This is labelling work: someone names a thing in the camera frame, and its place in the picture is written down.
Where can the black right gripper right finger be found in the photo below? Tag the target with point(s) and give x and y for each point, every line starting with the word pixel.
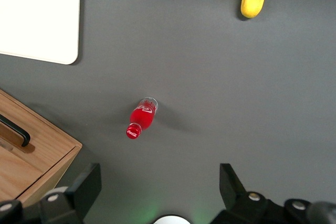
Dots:
pixel 233 190

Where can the beige plastic tray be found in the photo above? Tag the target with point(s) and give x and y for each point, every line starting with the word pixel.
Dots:
pixel 39 11

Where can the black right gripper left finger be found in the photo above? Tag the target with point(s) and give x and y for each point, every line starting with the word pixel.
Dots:
pixel 84 190

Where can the red cola bottle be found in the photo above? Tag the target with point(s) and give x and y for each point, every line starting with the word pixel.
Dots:
pixel 143 119

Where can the wooden drawer cabinet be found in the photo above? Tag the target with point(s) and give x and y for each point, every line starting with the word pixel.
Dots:
pixel 51 171

